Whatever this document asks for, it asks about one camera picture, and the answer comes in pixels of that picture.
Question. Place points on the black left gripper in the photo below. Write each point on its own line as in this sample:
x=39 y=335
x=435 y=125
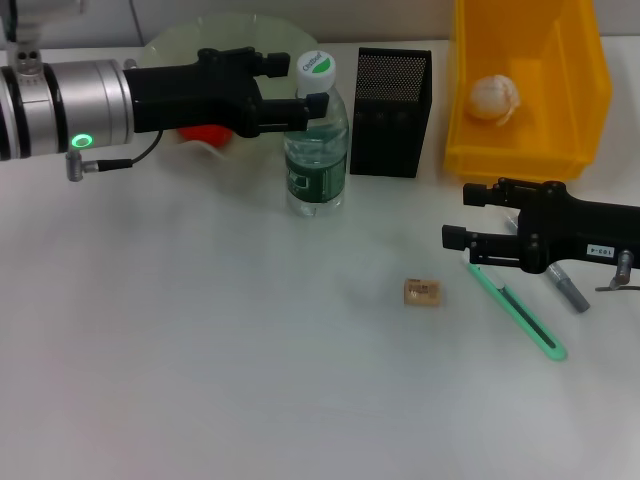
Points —
x=190 y=95

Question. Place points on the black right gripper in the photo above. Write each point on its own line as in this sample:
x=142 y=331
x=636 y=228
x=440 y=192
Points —
x=565 y=230

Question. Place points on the red orange toy fruit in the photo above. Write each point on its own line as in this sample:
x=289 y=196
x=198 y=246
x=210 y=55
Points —
x=205 y=136

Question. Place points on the clear green-label water bottle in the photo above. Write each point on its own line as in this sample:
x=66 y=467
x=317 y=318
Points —
x=317 y=170

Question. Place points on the white paper ball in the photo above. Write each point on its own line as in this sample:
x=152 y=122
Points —
x=492 y=97

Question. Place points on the green utility knife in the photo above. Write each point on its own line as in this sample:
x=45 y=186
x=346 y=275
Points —
x=530 y=320

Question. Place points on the green glass fruit plate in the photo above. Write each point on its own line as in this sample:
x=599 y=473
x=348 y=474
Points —
x=250 y=165

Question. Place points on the small tan eraser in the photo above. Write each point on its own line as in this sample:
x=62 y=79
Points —
x=422 y=292

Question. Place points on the black mesh pen holder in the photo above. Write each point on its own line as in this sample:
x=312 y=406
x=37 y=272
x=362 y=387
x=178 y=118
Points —
x=387 y=135

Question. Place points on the grey marker pen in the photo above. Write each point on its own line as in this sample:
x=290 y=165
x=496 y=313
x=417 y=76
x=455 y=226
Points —
x=570 y=290

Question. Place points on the yellow plastic bin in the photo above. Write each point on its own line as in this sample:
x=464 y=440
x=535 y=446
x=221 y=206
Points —
x=550 y=135

